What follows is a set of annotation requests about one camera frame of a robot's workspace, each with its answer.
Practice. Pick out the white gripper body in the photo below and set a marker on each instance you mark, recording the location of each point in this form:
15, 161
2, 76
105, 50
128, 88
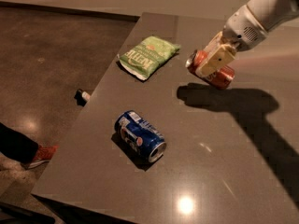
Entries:
243, 29

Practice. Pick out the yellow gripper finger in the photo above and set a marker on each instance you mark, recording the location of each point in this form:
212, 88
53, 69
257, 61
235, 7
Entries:
218, 44
214, 62

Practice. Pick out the red coke can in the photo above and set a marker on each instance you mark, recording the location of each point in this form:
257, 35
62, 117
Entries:
218, 77

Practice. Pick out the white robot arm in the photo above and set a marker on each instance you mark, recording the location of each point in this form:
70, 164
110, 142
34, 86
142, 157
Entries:
271, 13

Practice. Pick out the blue pepsi can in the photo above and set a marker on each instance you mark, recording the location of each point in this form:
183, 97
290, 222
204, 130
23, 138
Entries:
143, 138

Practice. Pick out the green chip bag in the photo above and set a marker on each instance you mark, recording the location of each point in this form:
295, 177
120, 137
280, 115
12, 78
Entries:
148, 56

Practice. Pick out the small black white floor object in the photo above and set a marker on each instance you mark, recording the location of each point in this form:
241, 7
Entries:
82, 97

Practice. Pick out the red sneaker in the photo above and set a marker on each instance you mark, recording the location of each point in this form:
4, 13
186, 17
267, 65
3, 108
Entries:
43, 155

